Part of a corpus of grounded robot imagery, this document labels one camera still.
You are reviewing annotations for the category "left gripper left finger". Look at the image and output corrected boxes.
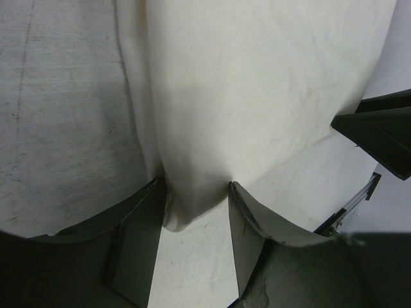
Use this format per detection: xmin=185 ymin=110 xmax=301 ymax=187
xmin=1 ymin=178 xmax=167 ymax=307

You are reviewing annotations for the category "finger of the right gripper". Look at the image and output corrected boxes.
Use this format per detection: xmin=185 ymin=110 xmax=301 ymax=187
xmin=331 ymin=107 xmax=410 ymax=180
xmin=356 ymin=89 xmax=411 ymax=113

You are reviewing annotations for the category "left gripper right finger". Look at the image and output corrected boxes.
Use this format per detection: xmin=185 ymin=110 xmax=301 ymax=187
xmin=228 ymin=182 xmax=410 ymax=307

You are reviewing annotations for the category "cream white t shirt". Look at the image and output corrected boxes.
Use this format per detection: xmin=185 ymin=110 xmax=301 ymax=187
xmin=116 ymin=1 xmax=396 ymax=232

